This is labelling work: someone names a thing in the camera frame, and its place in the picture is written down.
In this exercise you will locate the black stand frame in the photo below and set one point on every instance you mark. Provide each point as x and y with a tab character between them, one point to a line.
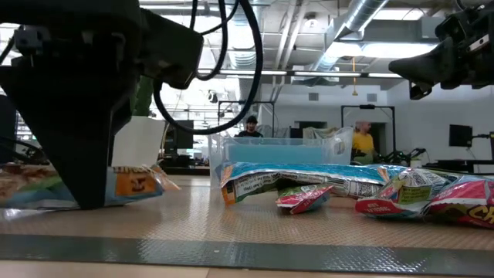
247	102
366	106

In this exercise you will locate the person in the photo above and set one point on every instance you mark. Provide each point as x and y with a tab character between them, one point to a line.
250	127
363	143

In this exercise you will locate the black desk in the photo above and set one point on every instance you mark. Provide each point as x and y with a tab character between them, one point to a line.
459	165

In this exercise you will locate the blue and red granola bar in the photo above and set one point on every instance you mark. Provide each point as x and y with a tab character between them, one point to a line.
467	201

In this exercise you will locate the silver ventilation duct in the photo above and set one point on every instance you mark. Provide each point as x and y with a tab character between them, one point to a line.
359	19

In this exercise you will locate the black monitor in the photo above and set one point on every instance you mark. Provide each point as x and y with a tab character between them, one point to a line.
181	135
460	135

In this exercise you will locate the green cactus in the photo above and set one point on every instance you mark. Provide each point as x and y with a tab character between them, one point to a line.
144	96

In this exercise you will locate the orange blue snack bag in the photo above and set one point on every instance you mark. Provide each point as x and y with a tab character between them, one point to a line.
133	184

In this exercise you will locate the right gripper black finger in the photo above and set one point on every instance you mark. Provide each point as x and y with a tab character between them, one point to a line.
424	63

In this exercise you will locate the white hexagonal plant pot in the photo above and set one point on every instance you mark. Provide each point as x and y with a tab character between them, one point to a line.
139	143

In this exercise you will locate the small red granola bar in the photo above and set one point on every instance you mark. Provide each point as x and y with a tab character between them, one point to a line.
305	199

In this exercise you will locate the black-edged silicone baking mat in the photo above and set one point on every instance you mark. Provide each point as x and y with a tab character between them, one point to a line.
193	231

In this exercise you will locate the long ceiling light strip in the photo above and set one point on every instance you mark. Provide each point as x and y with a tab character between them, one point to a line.
308	73

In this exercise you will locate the yellow hanging pendant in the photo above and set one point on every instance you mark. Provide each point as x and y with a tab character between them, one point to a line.
354	77

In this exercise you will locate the black panel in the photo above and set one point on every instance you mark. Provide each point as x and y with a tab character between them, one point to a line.
7	127

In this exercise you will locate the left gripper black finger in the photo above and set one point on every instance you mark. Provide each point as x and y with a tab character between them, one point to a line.
69	123

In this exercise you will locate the clear plastic bin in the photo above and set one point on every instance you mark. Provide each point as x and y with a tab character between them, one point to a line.
216	154

